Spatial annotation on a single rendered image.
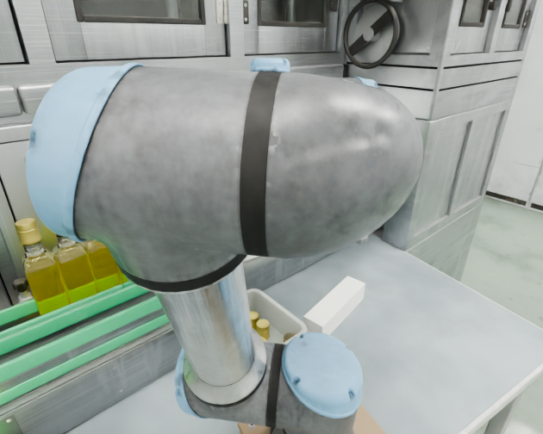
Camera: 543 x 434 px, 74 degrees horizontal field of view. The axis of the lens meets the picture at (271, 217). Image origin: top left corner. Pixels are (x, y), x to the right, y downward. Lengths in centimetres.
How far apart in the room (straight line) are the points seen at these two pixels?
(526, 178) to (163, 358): 375
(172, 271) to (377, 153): 15
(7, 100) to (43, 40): 15
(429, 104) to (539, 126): 282
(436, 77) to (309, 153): 112
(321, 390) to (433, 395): 50
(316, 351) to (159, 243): 38
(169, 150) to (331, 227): 9
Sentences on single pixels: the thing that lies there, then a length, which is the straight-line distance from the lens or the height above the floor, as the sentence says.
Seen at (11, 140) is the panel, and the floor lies 129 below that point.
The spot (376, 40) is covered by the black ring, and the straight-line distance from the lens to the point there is 138.
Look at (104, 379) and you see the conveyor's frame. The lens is 90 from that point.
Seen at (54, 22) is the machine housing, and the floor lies 151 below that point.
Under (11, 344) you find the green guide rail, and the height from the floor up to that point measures 95.
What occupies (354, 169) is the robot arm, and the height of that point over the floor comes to 142.
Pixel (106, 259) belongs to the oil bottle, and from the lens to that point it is 89.
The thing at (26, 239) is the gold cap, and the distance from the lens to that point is 84.
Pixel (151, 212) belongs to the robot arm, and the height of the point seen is 140.
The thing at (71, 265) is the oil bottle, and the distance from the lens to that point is 87.
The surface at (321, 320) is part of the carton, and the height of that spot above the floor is 81.
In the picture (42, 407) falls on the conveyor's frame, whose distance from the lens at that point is 89.
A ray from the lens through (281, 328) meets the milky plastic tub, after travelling 101.
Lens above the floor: 148
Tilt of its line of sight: 26 degrees down
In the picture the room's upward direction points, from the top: straight up
